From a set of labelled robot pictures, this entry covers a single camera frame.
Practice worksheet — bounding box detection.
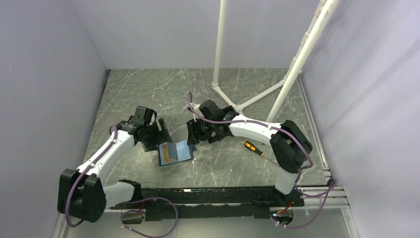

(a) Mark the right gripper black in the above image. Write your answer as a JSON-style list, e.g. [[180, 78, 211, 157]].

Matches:
[[186, 116, 215, 146]]

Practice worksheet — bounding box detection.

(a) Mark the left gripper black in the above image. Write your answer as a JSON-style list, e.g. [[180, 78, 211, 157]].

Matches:
[[141, 118, 172, 152]]

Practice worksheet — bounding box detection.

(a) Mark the blue card holder wallet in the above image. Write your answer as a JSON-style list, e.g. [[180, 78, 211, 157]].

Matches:
[[158, 139, 196, 166]]

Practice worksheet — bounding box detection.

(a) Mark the orange credit card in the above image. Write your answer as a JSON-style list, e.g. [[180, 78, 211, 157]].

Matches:
[[162, 144, 178, 163]]

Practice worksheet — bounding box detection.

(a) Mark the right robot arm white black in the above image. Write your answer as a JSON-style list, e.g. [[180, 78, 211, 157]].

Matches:
[[187, 97, 313, 206]]

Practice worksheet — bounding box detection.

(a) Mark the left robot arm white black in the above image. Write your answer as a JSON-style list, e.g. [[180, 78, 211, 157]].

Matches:
[[57, 106, 171, 228]]

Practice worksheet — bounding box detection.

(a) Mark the black card storage box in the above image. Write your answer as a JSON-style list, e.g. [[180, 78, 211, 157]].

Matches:
[[222, 106, 239, 117]]

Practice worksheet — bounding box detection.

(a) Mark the orange black screwdriver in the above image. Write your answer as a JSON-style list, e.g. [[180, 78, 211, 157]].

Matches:
[[243, 141, 279, 167]]

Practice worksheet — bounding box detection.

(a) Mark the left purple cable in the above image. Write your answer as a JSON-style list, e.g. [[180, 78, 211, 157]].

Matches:
[[65, 124, 179, 238]]

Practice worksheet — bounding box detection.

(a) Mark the purple cable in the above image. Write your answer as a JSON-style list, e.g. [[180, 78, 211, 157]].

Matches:
[[65, 124, 179, 238], [186, 91, 338, 230]]

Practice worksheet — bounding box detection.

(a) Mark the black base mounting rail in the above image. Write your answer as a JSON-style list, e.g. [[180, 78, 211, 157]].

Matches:
[[109, 186, 305, 221]]

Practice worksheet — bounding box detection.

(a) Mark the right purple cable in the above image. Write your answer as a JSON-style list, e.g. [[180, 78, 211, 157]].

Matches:
[[186, 91, 338, 230]]

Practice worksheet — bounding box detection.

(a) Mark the white pvc pipe frame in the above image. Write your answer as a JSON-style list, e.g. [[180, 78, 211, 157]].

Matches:
[[211, 0, 339, 121]]

